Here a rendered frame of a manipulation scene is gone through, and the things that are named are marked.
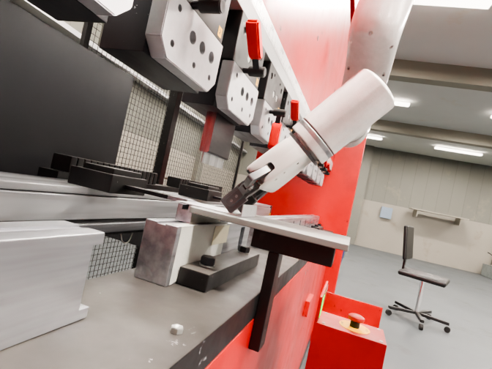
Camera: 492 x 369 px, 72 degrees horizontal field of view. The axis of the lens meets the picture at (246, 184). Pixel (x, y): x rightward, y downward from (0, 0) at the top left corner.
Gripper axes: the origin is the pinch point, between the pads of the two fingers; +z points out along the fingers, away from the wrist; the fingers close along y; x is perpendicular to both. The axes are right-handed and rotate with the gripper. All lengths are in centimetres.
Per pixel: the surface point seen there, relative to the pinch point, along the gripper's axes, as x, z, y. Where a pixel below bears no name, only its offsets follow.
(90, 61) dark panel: -62, 15, -15
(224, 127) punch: -13.5, -6.1, -1.0
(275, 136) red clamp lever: -10.2, -12.2, -16.0
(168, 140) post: -73, 36, -97
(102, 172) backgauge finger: -21.4, 18.3, 4.0
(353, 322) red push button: 34.2, 1.2, -27.2
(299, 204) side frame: -17, 14, -216
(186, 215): -2.5, 7.6, 6.0
